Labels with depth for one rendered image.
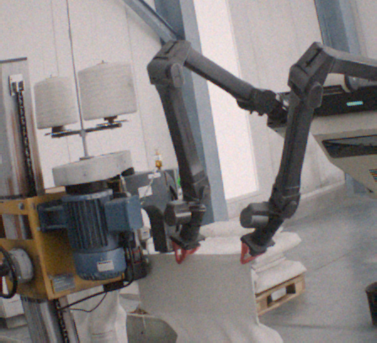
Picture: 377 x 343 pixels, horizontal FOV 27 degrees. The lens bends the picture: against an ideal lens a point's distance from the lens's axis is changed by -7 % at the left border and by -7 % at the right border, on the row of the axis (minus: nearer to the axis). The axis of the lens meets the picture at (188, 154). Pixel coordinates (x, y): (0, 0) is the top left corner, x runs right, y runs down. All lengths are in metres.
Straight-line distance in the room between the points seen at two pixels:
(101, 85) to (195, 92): 6.04
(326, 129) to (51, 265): 0.95
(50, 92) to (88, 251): 0.55
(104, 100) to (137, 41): 6.08
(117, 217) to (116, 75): 0.41
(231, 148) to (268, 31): 1.71
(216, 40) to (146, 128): 1.53
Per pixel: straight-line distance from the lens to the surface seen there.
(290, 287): 6.21
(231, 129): 9.29
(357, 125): 2.50
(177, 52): 2.31
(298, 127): 2.09
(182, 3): 8.45
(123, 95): 2.36
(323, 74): 2.02
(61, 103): 2.56
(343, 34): 11.11
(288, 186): 2.20
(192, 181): 2.42
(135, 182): 2.63
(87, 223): 2.26
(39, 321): 2.48
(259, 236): 2.30
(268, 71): 10.00
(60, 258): 2.42
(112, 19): 8.22
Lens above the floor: 1.51
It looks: 3 degrees down
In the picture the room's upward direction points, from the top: 9 degrees counter-clockwise
